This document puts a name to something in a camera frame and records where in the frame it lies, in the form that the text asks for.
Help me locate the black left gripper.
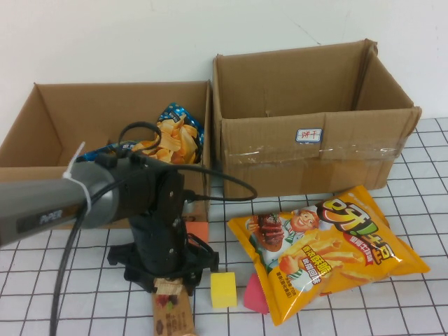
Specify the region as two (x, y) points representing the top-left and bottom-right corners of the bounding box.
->
(108, 213), (197, 298)

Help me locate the brown wafer snack bar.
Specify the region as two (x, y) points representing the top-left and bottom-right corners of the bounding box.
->
(152, 278), (197, 336)

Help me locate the yellow fries snack bag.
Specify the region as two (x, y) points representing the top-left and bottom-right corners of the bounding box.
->
(226, 185), (431, 326)

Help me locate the yellow foam cube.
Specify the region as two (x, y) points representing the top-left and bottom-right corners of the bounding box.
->
(210, 272), (238, 309)

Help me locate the orange foam cube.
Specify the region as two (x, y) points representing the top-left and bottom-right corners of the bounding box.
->
(185, 222), (210, 246)

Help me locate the red foam block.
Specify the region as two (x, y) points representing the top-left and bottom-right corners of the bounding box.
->
(244, 272), (270, 314)

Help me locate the blue potato chip bag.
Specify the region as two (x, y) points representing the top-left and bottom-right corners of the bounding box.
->
(75, 102), (206, 165)

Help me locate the white zip tie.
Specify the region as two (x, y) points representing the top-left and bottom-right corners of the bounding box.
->
(62, 141), (94, 213)

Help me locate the plain taped cardboard box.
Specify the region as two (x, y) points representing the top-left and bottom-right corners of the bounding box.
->
(212, 38), (423, 200)

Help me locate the white label on taped box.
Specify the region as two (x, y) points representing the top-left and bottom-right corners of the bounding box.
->
(295, 127), (323, 144)

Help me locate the white black-grid tablecloth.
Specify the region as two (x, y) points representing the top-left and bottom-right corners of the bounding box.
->
(0, 118), (448, 336)

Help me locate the cardboard box printed F2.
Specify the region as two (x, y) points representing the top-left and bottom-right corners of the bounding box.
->
(0, 80), (213, 230)

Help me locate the thin black camera cable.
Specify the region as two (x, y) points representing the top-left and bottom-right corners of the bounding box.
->
(118, 120), (259, 203)

